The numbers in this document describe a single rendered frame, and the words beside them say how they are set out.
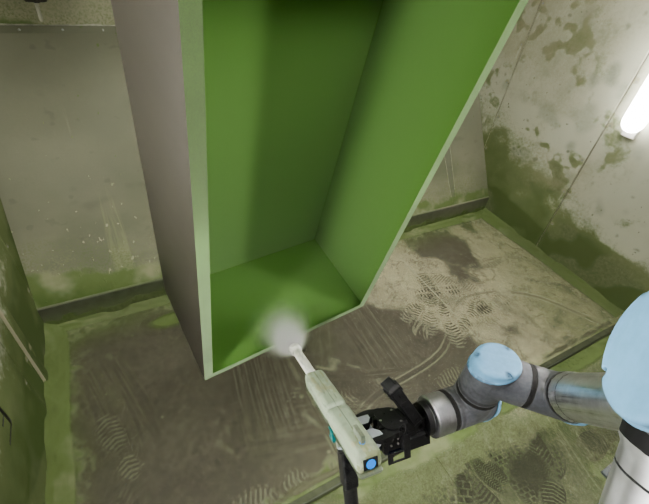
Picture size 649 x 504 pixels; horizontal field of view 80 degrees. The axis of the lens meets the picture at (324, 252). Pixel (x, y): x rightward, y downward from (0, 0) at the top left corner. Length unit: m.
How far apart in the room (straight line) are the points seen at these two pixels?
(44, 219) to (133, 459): 1.02
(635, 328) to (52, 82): 2.00
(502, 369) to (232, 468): 1.04
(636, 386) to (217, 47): 0.86
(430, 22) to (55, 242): 1.64
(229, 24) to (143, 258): 1.29
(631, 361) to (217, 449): 1.41
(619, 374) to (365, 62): 0.96
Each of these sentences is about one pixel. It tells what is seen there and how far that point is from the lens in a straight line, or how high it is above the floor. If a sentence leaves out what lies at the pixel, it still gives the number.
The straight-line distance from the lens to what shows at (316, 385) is 0.92.
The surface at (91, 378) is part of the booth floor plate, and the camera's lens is 1.87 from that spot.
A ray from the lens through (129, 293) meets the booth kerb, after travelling 2.01.
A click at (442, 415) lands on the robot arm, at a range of 0.91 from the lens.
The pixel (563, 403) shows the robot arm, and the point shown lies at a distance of 0.84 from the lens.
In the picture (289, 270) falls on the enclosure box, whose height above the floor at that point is 0.51.
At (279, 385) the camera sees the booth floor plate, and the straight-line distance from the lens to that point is 1.71.
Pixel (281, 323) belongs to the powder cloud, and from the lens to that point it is 1.17.
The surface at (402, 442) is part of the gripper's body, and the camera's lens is 0.90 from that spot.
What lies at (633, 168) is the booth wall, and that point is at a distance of 2.51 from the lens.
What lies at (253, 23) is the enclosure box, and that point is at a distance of 0.94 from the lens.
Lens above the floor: 1.51
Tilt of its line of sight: 40 degrees down
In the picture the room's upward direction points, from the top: 8 degrees clockwise
